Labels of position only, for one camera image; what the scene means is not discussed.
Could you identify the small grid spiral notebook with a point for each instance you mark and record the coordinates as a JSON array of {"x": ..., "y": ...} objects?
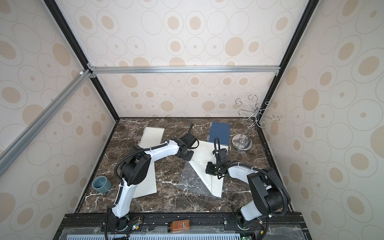
[{"x": 151, "y": 137}]

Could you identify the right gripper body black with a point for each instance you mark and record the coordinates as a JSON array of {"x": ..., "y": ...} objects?
[{"x": 217, "y": 151}]

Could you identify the chrome hook stand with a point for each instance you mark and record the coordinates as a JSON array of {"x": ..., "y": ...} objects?
[{"x": 252, "y": 117}]

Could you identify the diagonal aluminium rail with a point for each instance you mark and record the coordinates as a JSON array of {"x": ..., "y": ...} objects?
[{"x": 25, "y": 138}]

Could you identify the large lined spiral notebook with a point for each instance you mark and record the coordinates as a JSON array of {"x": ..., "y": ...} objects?
[{"x": 194, "y": 178}]

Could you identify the teal ceramic cup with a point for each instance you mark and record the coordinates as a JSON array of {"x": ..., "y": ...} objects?
[{"x": 101, "y": 184}]

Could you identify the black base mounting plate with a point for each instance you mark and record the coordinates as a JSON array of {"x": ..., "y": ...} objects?
[{"x": 203, "y": 226}]

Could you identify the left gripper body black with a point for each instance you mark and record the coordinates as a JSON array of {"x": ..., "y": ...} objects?
[{"x": 187, "y": 156}]

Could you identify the torn grid paper page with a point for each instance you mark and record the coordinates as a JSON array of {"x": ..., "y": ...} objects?
[{"x": 148, "y": 185}]

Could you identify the horizontal aluminium rail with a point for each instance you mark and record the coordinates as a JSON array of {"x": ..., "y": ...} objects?
[{"x": 185, "y": 70}]

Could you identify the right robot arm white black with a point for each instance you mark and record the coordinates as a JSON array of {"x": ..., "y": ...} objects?
[{"x": 270, "y": 197}]

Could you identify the orange electronic module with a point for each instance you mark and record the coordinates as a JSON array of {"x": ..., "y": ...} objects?
[{"x": 180, "y": 225}]

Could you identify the blue spiral notebook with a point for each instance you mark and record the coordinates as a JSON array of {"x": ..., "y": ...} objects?
[{"x": 221, "y": 131}]

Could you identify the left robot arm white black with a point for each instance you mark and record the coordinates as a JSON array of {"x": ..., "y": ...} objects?
[{"x": 133, "y": 169}]

